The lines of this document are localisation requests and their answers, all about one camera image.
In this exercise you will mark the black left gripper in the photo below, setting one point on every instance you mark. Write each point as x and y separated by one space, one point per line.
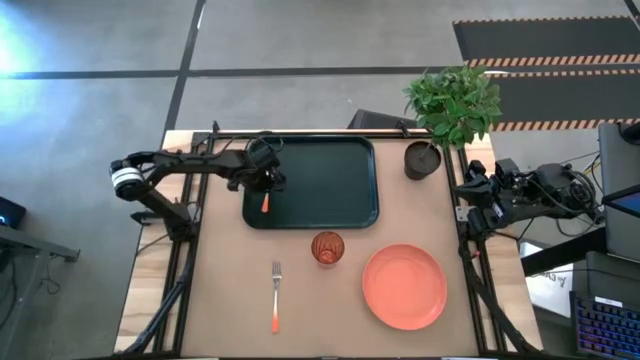
250 177

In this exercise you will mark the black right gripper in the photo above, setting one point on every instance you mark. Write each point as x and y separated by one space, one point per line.
497 200

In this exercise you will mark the transparent orange plastic cup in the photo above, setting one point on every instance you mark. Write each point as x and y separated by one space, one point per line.
327 248

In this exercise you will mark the orange plastic plate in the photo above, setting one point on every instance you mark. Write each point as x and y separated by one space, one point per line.
404 287

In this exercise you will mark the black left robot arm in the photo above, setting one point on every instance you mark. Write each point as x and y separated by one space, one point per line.
165 162

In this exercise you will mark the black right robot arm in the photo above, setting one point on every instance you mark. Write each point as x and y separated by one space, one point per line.
550 192

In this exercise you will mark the dark green plastic tray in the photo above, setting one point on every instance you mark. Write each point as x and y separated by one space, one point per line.
320 185

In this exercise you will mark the dark brown plant pot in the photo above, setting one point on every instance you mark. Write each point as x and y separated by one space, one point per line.
422 161

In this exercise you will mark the green leafy plant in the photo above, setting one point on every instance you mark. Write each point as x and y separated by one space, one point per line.
452 105

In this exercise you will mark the white paper sheet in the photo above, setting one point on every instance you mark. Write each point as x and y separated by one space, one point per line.
547 285

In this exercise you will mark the black box behind table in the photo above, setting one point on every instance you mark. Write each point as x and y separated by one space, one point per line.
380 120

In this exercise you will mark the black hazard striped floor mat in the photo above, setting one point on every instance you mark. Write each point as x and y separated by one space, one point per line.
565 100
550 40

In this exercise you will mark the grey laptop computer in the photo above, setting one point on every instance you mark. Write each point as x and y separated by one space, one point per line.
620 200

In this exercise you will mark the backlit computer keyboard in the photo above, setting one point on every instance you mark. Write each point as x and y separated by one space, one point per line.
607 327

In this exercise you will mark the grey side desk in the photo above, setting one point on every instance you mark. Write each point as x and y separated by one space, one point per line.
25 260

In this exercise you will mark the black electronic device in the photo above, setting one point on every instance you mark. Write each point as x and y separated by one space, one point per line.
10 212

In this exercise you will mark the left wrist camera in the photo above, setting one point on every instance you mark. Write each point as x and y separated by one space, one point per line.
262 152

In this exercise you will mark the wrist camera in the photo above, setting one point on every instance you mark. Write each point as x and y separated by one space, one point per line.
506 167
262 152

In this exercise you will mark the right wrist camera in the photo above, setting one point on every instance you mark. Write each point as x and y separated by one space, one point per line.
506 167

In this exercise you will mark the black aluminium frame rail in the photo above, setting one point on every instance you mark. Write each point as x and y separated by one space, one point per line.
190 280
320 133
470 280

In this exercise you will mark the black diagonal frame strut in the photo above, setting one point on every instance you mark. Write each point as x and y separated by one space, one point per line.
160 315
492 305

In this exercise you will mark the black frame clamp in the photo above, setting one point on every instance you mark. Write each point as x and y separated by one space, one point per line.
403 127

